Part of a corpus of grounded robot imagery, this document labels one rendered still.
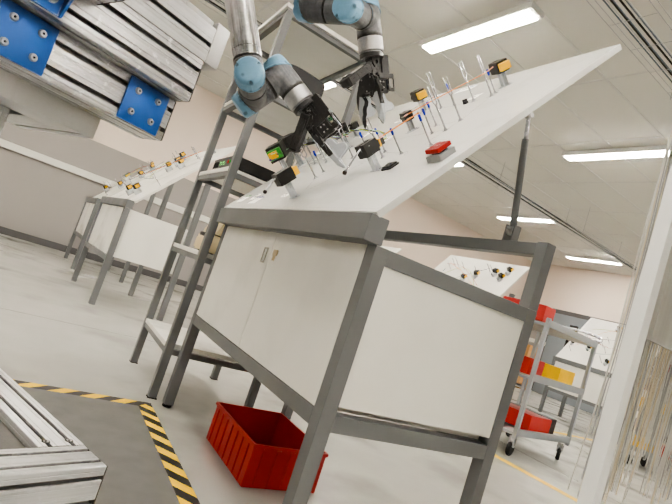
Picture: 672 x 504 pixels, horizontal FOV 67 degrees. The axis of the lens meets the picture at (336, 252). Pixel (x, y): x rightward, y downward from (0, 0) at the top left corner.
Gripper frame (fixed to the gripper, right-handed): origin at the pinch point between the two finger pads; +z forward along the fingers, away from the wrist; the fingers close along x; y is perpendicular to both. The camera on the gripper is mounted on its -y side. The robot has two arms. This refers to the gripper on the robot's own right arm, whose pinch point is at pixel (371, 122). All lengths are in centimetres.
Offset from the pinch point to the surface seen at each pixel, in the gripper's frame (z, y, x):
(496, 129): 7.9, 13.4, -33.7
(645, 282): 45, 7, -71
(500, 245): 41, 34, -17
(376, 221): 28.1, -25.3, -28.2
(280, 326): 56, -33, 9
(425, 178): 19.2, -10.6, -30.4
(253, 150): -90, 329, 720
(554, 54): -90, 336, 138
